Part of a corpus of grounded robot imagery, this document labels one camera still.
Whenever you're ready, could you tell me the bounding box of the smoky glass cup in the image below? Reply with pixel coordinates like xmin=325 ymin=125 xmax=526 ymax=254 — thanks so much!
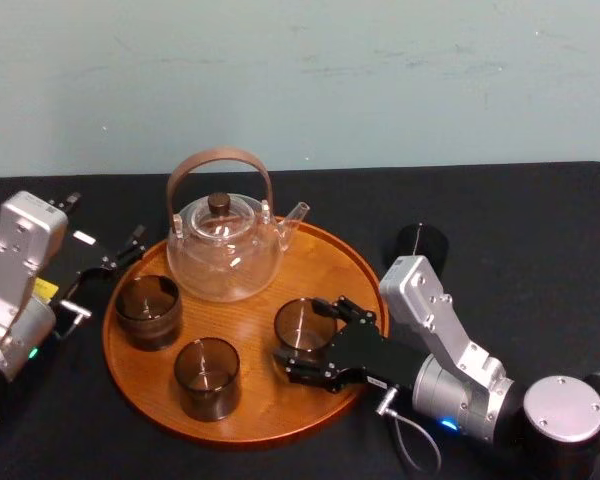
xmin=114 ymin=273 xmax=184 ymax=352
xmin=395 ymin=223 xmax=452 ymax=274
xmin=273 ymin=298 xmax=339 ymax=362
xmin=173 ymin=337 xmax=243 ymax=423

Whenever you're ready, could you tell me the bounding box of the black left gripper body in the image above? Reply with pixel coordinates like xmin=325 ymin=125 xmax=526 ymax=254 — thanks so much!
xmin=31 ymin=227 xmax=117 ymax=347

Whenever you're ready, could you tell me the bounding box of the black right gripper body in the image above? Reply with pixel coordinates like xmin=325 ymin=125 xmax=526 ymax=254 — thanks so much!
xmin=323 ymin=321 xmax=432 ymax=396

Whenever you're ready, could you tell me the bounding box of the right gripper thin cable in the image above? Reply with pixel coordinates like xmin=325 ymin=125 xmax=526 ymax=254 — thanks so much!
xmin=375 ymin=386 xmax=444 ymax=475

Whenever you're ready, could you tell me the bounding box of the black table cloth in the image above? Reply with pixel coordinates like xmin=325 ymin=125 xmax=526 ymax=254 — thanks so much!
xmin=0 ymin=160 xmax=600 ymax=480

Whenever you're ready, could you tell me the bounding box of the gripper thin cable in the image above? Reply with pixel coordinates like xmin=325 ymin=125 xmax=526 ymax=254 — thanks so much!
xmin=53 ymin=298 xmax=94 ymax=342
xmin=375 ymin=386 xmax=444 ymax=475

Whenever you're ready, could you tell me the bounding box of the glass teapot lid brown knob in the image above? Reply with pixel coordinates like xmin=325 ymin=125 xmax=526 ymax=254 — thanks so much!
xmin=191 ymin=192 xmax=257 ymax=237

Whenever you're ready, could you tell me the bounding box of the round wooden tray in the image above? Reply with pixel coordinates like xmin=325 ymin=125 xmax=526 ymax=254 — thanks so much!
xmin=102 ymin=215 xmax=391 ymax=446

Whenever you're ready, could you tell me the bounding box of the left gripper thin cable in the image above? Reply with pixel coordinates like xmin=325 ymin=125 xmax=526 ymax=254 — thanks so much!
xmin=53 ymin=298 xmax=94 ymax=342

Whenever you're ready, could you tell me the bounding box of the glass teapot with brown handle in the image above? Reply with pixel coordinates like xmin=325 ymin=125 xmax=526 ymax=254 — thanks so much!
xmin=165 ymin=144 xmax=312 ymax=303

